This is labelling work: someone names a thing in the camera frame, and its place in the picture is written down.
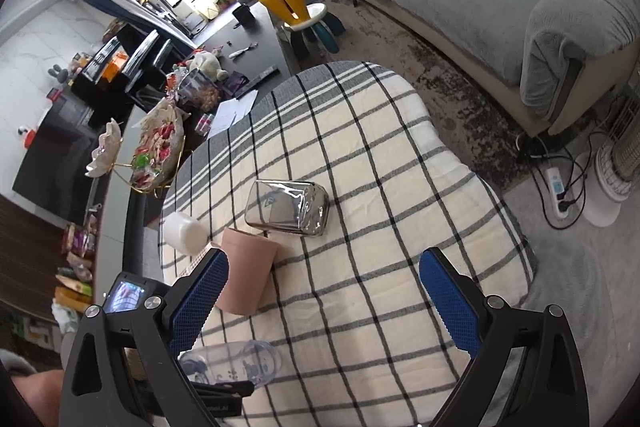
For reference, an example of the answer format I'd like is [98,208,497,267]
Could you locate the clear plastic bottle cup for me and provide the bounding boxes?
[178,340,282,388]

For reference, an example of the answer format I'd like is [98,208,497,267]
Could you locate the pink plastic cup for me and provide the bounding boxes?
[216,228,279,317]

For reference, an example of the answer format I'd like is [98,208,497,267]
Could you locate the clear grey square cup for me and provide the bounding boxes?
[244,180,330,236]

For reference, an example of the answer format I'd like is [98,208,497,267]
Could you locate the black cylinder cup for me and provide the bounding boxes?
[232,3,255,27]

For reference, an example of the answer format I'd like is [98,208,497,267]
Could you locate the person's hand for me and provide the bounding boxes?
[11,369,64,427]

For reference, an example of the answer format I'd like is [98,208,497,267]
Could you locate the white plastic bag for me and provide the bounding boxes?
[51,299,79,335]

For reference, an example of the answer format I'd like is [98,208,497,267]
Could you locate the yellow snack box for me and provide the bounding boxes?
[54,286,92,313]

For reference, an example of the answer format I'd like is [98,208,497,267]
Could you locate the white power strip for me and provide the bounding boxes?
[544,167,568,221]

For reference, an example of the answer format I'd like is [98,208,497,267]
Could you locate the flat screen television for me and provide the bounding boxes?
[13,95,99,225]

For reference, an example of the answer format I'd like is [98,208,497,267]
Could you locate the white electric heater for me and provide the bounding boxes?
[582,94,639,228]

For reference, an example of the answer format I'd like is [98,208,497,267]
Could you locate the two tier snack tray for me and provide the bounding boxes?
[85,98,186,194]

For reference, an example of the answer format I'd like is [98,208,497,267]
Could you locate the checkered table cloth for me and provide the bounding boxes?
[164,62,535,426]

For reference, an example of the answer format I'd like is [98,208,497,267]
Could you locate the white paper sheets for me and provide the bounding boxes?
[207,90,258,139]

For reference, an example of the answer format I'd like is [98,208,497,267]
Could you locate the glass snack jar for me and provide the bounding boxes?
[177,69,221,113]

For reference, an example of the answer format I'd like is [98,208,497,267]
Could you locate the grey rabbit plush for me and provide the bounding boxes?
[48,64,70,83]

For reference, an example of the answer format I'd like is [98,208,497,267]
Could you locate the black remote control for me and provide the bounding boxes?
[235,66,280,98]

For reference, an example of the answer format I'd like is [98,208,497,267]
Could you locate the black coffee table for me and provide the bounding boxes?
[94,1,294,287]

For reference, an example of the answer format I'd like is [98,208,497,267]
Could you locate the yellow rabbit ear stool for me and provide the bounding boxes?
[258,0,346,61]

